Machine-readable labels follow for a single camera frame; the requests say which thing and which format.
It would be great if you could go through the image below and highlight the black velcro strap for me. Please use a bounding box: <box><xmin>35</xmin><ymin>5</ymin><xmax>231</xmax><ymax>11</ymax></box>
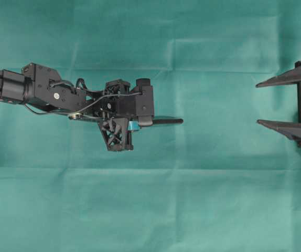
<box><xmin>152</xmin><ymin>118</ymin><xmax>184</xmax><ymax>126</ymax></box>

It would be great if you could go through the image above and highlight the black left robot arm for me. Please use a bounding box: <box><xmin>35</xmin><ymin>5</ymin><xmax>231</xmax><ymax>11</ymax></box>
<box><xmin>0</xmin><ymin>63</ymin><xmax>155</xmax><ymax>152</ymax></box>

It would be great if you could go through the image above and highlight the green table cloth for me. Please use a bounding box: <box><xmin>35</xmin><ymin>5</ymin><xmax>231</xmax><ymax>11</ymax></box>
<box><xmin>0</xmin><ymin>1</ymin><xmax>301</xmax><ymax>251</ymax></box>

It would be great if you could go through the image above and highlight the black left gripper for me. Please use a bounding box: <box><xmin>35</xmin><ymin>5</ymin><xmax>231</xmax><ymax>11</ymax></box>
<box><xmin>87</xmin><ymin>78</ymin><xmax>155</xmax><ymax>152</ymax></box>

